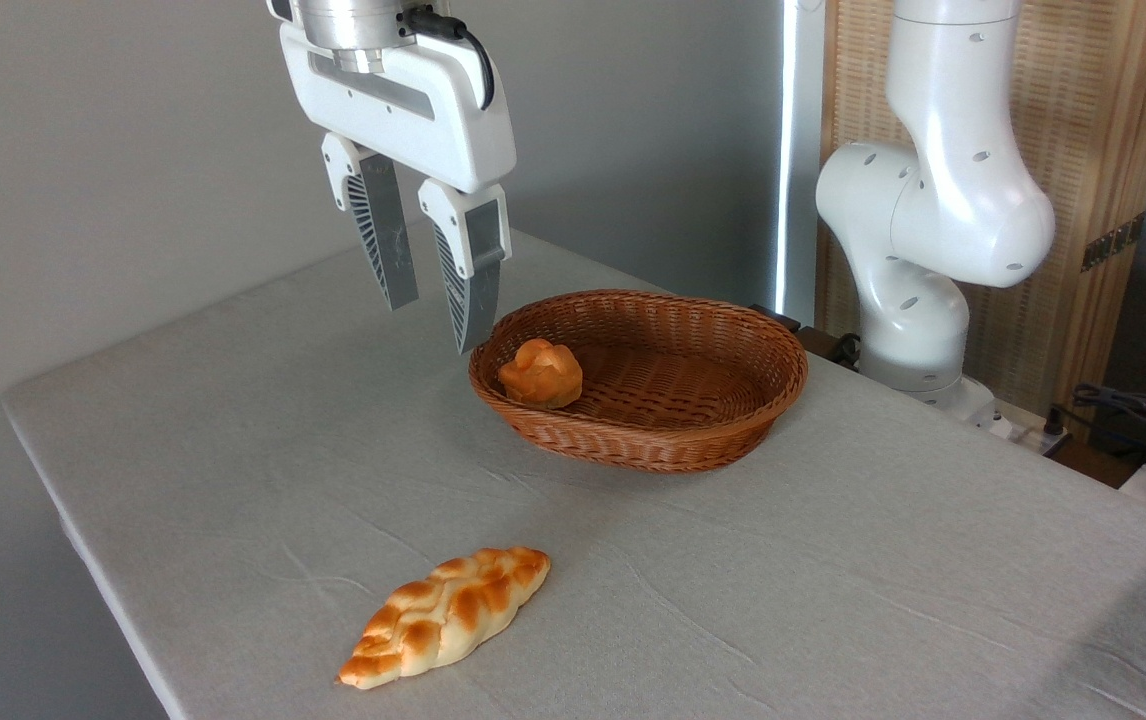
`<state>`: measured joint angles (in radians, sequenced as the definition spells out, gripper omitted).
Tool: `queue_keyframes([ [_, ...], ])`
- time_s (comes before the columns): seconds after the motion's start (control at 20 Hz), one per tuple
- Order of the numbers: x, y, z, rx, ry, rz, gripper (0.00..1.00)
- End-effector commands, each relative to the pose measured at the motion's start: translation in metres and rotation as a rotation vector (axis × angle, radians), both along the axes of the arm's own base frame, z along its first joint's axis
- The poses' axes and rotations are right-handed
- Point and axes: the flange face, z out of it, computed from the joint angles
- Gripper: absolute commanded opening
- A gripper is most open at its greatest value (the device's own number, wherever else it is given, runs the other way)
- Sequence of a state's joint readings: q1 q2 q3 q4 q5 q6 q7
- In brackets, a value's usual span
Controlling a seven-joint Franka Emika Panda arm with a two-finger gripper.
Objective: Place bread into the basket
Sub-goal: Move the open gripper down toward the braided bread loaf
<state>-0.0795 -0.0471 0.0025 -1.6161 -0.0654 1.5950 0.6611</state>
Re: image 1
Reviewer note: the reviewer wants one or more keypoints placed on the grey tablecloth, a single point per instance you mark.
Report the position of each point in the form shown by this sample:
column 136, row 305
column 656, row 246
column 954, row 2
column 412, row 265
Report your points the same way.
column 633, row 580

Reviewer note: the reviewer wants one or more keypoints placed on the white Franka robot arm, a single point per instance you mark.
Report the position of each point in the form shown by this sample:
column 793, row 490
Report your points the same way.
column 943, row 200

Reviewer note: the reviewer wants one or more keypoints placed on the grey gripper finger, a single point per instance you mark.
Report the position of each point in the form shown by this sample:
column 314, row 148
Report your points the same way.
column 385, row 235
column 473, row 270

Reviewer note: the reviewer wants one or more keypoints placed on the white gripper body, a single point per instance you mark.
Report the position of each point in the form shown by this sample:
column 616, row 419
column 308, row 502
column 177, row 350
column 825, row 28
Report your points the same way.
column 411, row 110

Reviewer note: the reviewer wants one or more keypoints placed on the round orange bread roll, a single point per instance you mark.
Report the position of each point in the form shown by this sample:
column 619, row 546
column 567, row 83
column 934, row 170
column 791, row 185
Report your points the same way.
column 541, row 375

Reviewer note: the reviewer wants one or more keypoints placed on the white vertical light pole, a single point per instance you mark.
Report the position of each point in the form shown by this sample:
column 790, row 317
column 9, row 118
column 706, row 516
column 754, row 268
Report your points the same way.
column 799, row 150

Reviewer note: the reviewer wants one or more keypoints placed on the braided long bread loaf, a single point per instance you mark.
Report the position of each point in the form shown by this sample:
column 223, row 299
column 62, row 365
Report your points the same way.
column 443, row 615

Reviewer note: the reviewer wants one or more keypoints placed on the brown wicker oval basket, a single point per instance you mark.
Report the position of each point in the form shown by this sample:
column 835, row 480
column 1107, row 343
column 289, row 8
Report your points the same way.
column 653, row 430

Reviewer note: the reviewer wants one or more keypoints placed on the wooden slatted screen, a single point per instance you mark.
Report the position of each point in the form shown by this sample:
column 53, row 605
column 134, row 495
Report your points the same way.
column 1083, row 110

